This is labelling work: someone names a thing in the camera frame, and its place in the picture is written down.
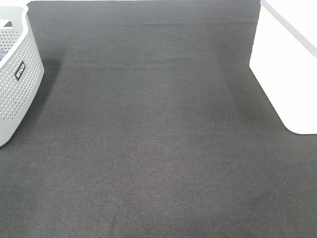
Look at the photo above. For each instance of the white plastic storage basket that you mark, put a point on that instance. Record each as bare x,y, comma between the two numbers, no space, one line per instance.
284,61

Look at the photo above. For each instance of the grey perforated laundry basket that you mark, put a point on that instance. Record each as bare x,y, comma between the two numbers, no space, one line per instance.
21,69

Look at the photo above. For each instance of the black fabric table mat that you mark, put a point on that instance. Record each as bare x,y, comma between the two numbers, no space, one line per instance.
148,123

